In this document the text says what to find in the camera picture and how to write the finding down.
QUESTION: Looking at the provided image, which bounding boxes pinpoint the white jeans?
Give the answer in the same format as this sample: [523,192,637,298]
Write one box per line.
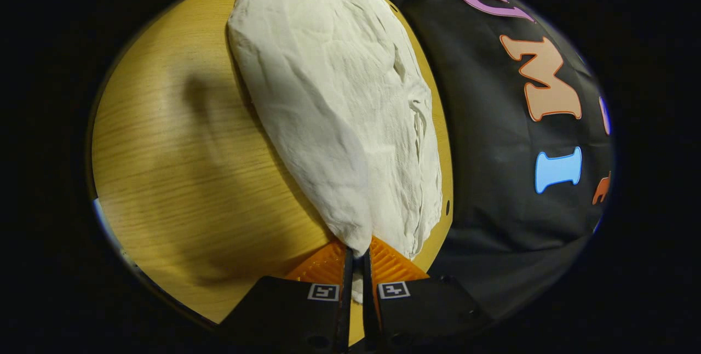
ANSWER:
[226,0,443,305]

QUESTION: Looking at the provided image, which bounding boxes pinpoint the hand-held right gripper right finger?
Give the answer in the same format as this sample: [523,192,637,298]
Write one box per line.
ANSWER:
[361,235,493,350]

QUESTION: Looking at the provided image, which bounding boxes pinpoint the black backdrop cloth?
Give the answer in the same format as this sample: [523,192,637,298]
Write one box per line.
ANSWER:
[350,0,615,323]

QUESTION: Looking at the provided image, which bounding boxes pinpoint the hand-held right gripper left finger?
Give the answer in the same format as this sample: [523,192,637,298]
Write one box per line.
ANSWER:
[219,239,354,352]

